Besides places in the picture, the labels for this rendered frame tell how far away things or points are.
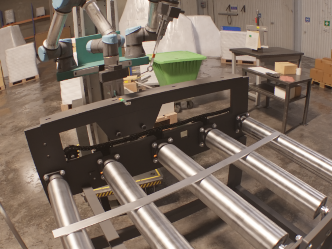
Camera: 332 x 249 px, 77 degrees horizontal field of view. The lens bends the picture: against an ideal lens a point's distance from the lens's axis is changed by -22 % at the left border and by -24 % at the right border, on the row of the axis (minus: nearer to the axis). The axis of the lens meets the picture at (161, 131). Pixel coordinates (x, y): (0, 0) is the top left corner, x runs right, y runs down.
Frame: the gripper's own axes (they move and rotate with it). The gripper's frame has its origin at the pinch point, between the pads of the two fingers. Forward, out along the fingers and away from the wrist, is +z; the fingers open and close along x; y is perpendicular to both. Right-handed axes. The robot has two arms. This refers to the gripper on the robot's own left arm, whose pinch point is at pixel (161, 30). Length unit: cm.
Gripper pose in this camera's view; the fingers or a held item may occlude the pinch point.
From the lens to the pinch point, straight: 114.0
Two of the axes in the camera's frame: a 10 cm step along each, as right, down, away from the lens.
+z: -2.6, 8.1, 5.3
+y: 8.7, -0.4, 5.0
